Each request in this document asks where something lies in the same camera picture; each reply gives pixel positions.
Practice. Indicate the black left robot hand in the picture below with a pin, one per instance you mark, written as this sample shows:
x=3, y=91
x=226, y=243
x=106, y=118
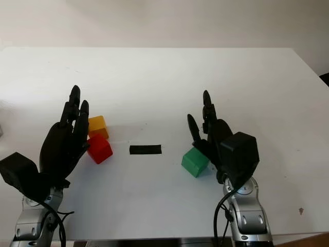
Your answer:
x=59, y=149

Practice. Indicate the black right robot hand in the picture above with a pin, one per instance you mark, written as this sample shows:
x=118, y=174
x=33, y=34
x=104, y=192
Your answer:
x=213, y=144

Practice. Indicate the green wooden block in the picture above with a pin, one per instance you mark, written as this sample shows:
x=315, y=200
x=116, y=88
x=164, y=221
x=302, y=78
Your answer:
x=194, y=162

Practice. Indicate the red wooden block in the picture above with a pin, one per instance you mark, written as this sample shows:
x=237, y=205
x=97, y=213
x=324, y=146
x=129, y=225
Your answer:
x=100, y=150

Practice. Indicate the yellow wooden block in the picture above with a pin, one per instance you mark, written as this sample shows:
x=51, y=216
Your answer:
x=99, y=124

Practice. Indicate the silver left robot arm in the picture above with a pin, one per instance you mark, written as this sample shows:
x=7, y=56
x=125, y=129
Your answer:
x=28, y=223

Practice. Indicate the black tape strip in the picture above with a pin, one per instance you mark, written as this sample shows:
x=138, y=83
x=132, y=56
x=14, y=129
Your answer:
x=145, y=150

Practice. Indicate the dark robot torso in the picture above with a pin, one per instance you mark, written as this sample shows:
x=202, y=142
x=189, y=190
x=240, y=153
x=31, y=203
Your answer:
x=149, y=243

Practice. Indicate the dark object beside table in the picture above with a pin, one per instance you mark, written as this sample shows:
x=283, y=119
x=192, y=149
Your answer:
x=325, y=79

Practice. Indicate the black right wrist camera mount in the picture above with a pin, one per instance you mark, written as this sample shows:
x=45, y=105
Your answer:
x=241, y=154

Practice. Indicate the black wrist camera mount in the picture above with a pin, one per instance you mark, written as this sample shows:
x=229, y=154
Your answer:
x=18, y=172
x=241, y=154

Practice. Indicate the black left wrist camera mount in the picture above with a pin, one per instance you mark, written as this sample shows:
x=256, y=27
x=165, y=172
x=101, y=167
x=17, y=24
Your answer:
x=18, y=172

